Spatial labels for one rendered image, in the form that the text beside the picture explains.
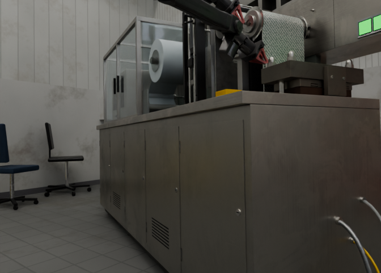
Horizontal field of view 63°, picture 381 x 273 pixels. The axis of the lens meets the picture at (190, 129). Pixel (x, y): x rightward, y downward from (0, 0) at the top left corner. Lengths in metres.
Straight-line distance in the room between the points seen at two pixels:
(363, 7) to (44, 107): 4.41
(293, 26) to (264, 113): 0.62
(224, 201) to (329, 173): 0.38
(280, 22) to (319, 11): 0.24
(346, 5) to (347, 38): 0.14
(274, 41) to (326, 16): 0.29
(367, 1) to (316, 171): 0.72
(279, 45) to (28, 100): 4.10
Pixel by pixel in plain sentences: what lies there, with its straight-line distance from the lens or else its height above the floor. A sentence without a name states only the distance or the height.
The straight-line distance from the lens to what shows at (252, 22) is 1.42.
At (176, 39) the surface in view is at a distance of 2.36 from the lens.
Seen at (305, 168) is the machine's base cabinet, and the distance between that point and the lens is 1.11.
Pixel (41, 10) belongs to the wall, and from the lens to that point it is 5.42.
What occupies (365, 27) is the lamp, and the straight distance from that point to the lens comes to 1.46.
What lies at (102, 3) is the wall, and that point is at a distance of 6.09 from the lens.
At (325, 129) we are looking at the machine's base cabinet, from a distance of 1.18.
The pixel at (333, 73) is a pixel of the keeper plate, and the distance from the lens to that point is 1.30.
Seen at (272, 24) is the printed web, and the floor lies 1.24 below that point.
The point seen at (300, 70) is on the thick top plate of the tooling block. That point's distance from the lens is 1.20.
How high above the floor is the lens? 0.76
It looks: 1 degrees up
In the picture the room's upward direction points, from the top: 1 degrees counter-clockwise
